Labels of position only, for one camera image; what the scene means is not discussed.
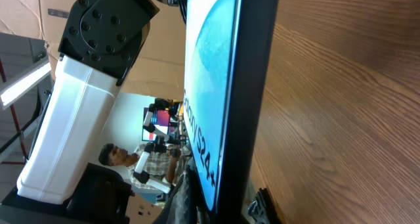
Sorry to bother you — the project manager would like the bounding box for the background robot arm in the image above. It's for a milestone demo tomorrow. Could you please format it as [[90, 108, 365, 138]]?
[[129, 98, 192, 196]]

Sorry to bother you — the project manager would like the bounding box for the background computer monitor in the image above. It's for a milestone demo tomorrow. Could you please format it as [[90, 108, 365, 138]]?
[[142, 108, 170, 142]]

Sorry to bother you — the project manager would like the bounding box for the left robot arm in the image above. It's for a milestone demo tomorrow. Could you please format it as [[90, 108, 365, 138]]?
[[1, 0, 184, 223]]

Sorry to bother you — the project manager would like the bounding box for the blue Galaxy S24 smartphone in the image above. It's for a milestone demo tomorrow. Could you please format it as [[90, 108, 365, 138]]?
[[184, 0, 278, 223]]

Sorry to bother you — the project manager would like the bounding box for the seated person in background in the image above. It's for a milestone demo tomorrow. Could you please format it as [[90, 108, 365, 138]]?
[[98, 143, 192, 190]]

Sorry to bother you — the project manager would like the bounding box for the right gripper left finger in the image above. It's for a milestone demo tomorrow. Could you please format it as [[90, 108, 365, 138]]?
[[152, 166, 200, 224]]

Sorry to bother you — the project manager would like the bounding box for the cardboard box wall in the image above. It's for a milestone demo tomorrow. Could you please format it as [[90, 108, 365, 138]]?
[[1, 0, 186, 99]]

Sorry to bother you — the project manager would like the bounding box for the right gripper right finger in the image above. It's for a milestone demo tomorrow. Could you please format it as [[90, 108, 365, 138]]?
[[247, 188, 282, 224]]

